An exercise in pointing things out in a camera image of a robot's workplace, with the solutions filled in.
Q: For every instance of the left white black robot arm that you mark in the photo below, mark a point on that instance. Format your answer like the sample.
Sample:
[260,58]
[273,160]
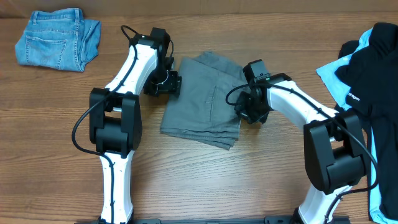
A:
[116,121]

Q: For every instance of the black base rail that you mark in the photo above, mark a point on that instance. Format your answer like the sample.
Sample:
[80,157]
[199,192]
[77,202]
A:
[217,221]

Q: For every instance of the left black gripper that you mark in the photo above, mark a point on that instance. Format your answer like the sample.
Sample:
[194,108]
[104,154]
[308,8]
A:
[173,86]

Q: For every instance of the black t-shirt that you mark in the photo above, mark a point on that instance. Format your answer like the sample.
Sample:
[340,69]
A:
[373,77]

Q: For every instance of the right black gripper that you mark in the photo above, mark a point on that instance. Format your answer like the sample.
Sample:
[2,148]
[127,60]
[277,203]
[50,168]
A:
[244,114]

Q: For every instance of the grey khaki shorts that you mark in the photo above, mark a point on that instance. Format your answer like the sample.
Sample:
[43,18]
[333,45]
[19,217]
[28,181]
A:
[200,112]

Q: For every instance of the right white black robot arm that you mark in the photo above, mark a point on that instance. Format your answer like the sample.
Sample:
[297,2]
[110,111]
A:
[334,152]

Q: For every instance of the light blue t-shirt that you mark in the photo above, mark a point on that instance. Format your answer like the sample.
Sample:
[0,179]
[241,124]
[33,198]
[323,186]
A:
[337,84]

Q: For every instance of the folded blue denim jeans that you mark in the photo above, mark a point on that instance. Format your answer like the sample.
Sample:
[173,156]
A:
[62,40]

